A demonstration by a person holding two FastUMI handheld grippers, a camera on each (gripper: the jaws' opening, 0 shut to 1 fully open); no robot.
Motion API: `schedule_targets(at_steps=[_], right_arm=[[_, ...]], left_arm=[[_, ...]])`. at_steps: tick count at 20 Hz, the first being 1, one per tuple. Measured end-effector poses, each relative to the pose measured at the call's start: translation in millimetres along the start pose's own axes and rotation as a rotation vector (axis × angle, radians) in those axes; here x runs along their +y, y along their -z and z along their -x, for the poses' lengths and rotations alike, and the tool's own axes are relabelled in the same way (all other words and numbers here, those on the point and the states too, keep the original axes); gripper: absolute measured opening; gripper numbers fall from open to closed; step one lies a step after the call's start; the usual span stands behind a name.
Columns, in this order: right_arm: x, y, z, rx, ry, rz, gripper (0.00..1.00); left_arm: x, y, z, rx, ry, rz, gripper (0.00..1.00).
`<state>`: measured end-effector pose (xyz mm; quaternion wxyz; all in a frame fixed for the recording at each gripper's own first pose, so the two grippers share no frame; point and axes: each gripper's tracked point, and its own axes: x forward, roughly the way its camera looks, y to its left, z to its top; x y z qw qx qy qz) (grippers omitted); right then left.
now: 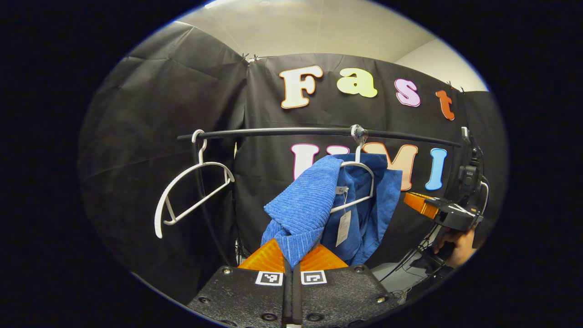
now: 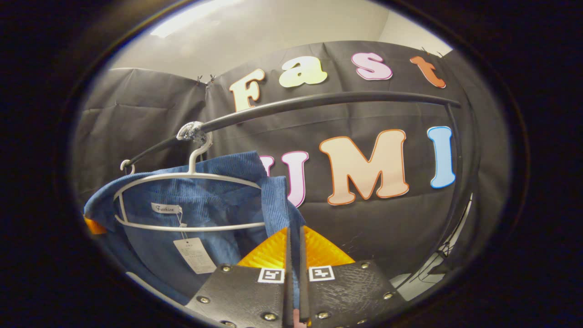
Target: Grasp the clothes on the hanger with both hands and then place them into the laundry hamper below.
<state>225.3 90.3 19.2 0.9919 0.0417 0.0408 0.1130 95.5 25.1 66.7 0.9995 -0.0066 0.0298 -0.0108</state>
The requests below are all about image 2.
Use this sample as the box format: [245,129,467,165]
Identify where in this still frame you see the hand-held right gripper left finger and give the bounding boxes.
[186,226,294,328]

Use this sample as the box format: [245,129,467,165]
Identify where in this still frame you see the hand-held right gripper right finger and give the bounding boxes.
[298,225,406,328]

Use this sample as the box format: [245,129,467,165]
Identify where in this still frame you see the blue corduroy jacket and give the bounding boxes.
[83,151,307,307]

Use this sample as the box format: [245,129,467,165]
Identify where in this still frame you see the black clothes rack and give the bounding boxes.
[124,91,479,287]

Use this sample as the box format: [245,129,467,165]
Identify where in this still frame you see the black backdrop cloth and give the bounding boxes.
[71,40,511,292]

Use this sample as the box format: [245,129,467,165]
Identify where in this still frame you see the black backdrop stand legs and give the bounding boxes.
[401,246,460,287]

